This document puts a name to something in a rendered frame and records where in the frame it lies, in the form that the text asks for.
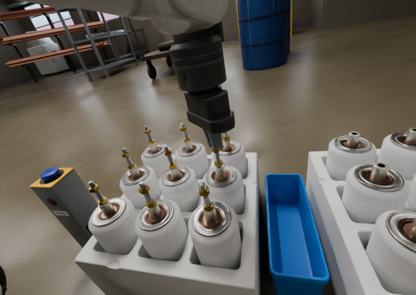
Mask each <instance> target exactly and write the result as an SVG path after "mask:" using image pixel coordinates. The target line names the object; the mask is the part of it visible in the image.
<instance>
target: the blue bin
mask: <svg viewBox="0 0 416 295"><path fill-rule="evenodd" d="M265 188H266V211H267V235H268V248H269V269H270V273H271V275H272V279H273V285H274V293H275V295H322V292H323V289H324V285H325V284H327V283H328V282H329V278H330V273H329V269H328V267H327V263H326V259H325V256H324V252H323V248H322V245H321V241H320V238H319V234H318V230H317V227H316V223H315V220H314V216H313V212H312V210H311V206H310V201H309V199H308V195H307V192H306V188H305V184H304V181H303V177H302V176H301V175H300V174H267V175H266V176H265Z"/></svg>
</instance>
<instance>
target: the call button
mask: <svg viewBox="0 0 416 295"><path fill-rule="evenodd" d="M58 175H59V169H58V168H57V167H53V168H50V169H48V170H46V171H44V172H43V173H42V174H41V175H40V178H41V179H42V180H45V181H49V180H52V179H54V178H55V177H57V176H58Z"/></svg>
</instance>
